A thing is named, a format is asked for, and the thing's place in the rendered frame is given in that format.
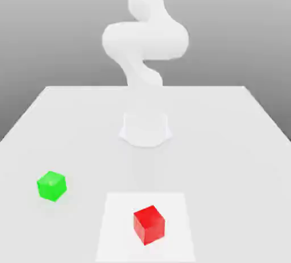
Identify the small red cube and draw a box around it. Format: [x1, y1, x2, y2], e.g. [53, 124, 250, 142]
[133, 204, 166, 246]

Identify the small green cube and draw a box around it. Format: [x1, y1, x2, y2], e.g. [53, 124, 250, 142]
[36, 170, 68, 203]

